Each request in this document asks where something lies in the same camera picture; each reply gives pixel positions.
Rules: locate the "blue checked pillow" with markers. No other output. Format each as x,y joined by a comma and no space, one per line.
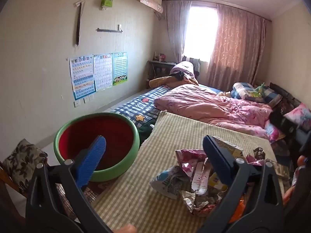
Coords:
271,98
241,89

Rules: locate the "dark headboard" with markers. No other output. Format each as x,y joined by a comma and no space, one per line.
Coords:
284,94

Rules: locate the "blue bordered alphabet wall poster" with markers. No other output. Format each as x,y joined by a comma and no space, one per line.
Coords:
82,77

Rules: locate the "orange snack packet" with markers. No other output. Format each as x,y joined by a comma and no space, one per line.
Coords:
237,208

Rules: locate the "dark hanging garment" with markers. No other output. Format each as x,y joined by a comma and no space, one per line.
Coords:
194,65

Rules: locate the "white blue printed wrapper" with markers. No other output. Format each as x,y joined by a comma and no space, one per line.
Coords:
167,184

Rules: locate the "red basin with green rim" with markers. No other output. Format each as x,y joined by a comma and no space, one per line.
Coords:
109,131

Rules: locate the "silver crumpled foil wrapper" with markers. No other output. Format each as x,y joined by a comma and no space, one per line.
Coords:
196,202

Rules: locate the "blue checked bedsheet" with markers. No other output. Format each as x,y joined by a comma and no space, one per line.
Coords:
138,104

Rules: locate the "wooden chair with floral cushion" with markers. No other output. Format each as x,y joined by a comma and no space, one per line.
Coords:
21,160

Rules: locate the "yellow white packet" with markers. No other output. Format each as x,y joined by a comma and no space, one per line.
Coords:
217,182

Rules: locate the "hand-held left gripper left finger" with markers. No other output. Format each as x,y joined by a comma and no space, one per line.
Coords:
91,160

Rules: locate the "dark wooden desk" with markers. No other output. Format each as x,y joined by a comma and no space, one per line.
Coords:
158,70

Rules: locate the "black wall-hung rod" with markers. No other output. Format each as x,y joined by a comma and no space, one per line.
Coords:
78,24

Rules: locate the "green grid wall poster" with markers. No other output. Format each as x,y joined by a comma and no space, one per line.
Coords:
120,68

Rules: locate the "pink printed foil wrapper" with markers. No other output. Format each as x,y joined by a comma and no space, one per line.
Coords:
189,157

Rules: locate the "green plush toy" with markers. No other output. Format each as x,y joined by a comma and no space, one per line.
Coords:
258,89

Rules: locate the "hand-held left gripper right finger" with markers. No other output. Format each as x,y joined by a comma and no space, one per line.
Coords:
218,157

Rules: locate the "pink patterned curtain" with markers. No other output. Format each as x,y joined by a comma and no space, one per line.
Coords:
235,46

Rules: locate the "grey wall rail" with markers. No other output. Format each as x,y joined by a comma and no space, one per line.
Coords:
109,29

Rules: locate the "bright window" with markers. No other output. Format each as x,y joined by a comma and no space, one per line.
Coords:
199,29

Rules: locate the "white chart wall poster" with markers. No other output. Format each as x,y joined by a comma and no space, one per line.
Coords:
103,72

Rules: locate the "person's left hand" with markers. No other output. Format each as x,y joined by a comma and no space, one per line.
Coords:
126,229

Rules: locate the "pink floral pillow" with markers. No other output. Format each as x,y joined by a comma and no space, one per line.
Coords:
300,116

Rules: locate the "lilac sheer curtain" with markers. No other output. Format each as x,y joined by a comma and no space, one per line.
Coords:
173,29

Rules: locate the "yellow brown blanket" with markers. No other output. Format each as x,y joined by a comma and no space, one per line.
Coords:
160,80

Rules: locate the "folded pink quilt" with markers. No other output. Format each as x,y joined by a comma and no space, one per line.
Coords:
184,66

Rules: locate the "black garment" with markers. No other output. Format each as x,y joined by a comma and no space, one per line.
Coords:
179,75

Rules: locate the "person's right hand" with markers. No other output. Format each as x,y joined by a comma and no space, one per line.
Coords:
303,162

